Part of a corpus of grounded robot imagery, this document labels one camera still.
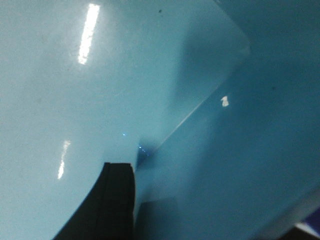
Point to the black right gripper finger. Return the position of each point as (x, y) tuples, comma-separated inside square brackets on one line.
[(107, 212)]

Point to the light blue plastic box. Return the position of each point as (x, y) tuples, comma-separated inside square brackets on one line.
[(215, 104)]

